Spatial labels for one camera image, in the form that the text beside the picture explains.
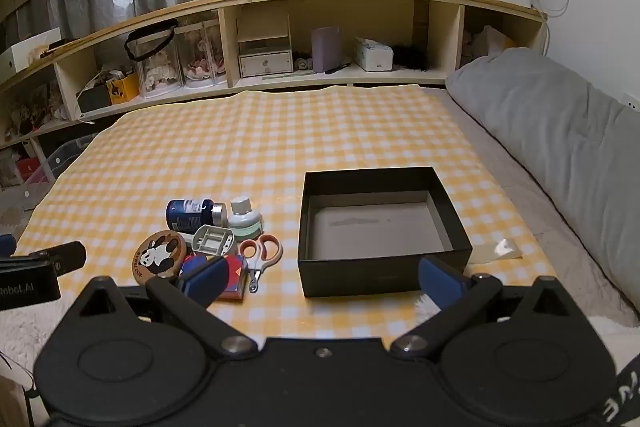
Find clear doll display case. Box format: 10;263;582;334
136;29;181;100
175;19;223;88

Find round cork panda coaster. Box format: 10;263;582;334
132;230;188;280

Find grey pillow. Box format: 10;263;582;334
445;48;640;308

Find dark blue bottle silver cap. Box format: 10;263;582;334
166;199;228;234

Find grey plastic case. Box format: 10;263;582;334
191;224;236;256

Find white cardboard box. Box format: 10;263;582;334
0;27;63;75

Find black cardboard box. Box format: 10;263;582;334
297;167;473;299

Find yellow printed box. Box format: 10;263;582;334
107;73;142;104

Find clear plastic strip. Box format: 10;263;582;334
467;238;522;265

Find colourful card box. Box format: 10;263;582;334
177;253;249;303

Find clear plastic storage bin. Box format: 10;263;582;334
25;132;98;208

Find small white bottle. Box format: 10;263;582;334
227;196;263;230

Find black feather duster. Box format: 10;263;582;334
392;44;433;72

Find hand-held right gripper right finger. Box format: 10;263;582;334
390;256;576;360

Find black printed strap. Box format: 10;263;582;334
606;357;640;427

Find purple container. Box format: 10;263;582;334
311;27;343;72

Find white tissue box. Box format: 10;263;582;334
354;38;395;72

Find orange handled scissors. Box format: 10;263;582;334
239;234;283;294

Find white drawer organizer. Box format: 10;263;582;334
236;14;293;76

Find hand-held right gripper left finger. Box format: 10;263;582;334
67;256;258;359

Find small dark box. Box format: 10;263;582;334
77;84;112;114

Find yellow checked mat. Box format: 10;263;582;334
12;84;558;343

